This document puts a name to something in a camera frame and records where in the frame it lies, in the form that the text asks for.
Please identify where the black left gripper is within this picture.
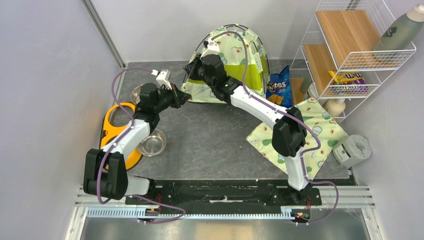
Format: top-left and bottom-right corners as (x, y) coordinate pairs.
(153, 83), (191, 113)

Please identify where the green avocado-print pet tent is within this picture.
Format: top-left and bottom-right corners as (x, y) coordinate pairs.
(181, 24), (270, 104)

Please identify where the long black tent pole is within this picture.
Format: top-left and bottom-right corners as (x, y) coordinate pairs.
(183, 40), (210, 82)

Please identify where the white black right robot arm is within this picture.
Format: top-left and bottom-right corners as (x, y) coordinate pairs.
(184, 54), (309, 205)

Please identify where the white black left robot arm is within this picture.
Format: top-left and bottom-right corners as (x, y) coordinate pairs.
(83, 83), (192, 204)

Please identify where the steel pet bowl far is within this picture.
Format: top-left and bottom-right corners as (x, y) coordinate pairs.
(130, 84), (143, 105)

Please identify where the steel pet bowl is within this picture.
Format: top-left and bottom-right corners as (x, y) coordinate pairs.
(130, 84), (143, 105)
(136, 129), (167, 157)

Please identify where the steel pet bowl near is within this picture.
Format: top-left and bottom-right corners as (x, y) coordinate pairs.
(136, 129), (167, 157)

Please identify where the green avocado-print tent mat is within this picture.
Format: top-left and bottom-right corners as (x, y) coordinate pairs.
(246, 98), (348, 179)

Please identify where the blue Doritos chip bag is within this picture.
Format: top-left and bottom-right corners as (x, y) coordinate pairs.
(265, 65), (294, 108)

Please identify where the orange double bowl holder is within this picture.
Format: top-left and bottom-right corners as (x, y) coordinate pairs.
(99, 104), (143, 171)

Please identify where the white jar under shelf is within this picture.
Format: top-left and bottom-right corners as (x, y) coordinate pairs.
(303, 83), (319, 101)

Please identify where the yellow M&M's candy bag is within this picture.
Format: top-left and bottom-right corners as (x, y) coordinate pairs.
(328, 71), (365, 85)

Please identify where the beige lotion bottle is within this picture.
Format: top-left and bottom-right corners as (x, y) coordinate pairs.
(324, 98), (346, 117)

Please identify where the green bottle with beige cap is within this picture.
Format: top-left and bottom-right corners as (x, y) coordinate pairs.
(372, 3), (424, 51)

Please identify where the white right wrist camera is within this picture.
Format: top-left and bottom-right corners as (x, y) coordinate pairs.
(200, 38), (220, 58)

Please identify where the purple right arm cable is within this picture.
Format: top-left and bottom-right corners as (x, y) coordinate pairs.
(206, 30), (339, 226)

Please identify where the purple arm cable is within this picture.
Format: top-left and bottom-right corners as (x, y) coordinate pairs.
(206, 30), (339, 226)
(96, 67), (187, 225)

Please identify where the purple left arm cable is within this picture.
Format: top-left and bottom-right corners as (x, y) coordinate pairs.
(96, 67), (187, 225)

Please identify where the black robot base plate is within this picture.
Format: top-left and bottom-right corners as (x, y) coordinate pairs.
(145, 179), (322, 215)

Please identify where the white wire shelf rack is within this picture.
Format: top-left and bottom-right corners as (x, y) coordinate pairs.
(290, 0), (417, 123)

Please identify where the aluminium rail with cable comb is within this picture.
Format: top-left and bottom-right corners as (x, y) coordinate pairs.
(75, 186), (376, 220)

